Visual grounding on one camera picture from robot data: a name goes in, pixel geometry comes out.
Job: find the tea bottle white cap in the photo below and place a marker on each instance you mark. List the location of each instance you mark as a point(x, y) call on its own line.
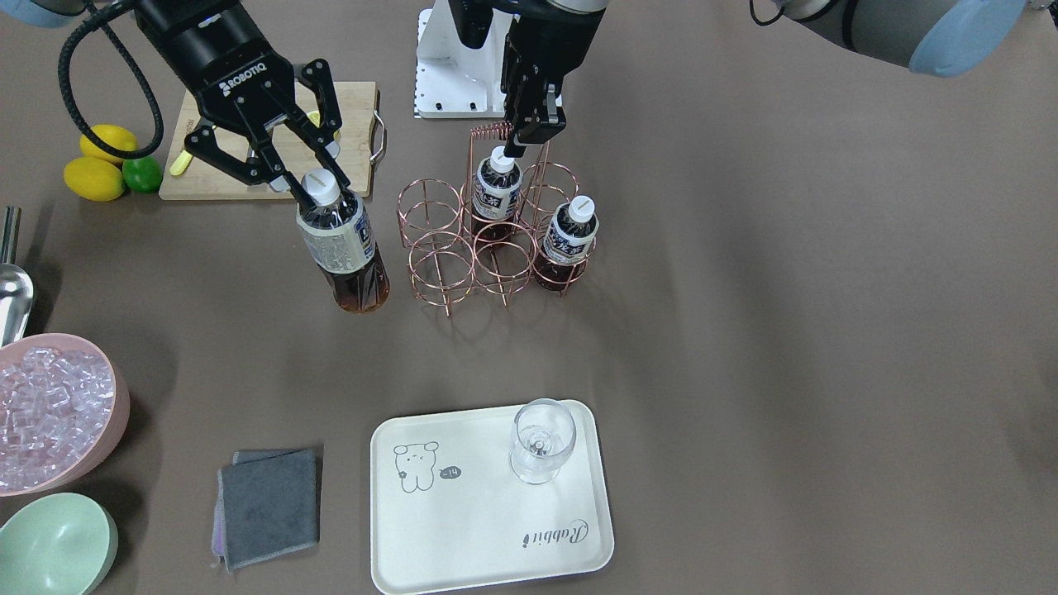
point(338, 235)

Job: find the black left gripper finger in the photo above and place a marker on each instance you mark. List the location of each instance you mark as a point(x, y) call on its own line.
point(518, 139)

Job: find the pink bowl of ice cubes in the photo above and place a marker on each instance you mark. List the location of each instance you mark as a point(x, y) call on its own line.
point(65, 406)

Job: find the green bowl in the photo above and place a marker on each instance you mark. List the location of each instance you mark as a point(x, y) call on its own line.
point(60, 544)

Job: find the tea bottle in basket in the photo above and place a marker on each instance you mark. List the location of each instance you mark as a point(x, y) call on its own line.
point(570, 233)
point(494, 196)

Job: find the cream rabbit tray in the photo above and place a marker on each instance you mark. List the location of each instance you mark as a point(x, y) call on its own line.
point(448, 512)

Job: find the copper wire bottle basket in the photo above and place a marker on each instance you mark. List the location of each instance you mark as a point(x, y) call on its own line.
point(452, 252)

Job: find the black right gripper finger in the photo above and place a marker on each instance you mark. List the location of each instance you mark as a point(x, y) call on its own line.
point(310, 147)
point(269, 165)

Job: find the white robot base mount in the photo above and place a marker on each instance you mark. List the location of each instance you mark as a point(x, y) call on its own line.
point(460, 54)

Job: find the yellow plastic knife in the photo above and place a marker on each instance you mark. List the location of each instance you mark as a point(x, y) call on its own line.
point(182, 162)

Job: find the clear wine glass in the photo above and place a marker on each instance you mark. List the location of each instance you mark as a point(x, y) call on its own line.
point(544, 435)

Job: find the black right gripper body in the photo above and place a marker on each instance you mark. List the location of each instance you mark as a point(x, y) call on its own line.
point(216, 56)

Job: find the yellow lemon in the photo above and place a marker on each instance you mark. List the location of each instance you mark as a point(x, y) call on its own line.
point(115, 136)
point(94, 179)

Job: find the silver metal scoop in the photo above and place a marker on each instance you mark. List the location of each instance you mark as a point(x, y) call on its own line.
point(17, 289)

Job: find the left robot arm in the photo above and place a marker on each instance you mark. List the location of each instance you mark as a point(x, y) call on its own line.
point(936, 38)

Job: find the green lime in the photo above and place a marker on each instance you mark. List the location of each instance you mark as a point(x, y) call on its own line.
point(142, 175)

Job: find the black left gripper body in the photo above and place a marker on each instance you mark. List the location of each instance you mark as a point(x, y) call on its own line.
point(530, 59)

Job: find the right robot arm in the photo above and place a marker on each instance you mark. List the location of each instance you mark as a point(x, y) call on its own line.
point(87, 18)

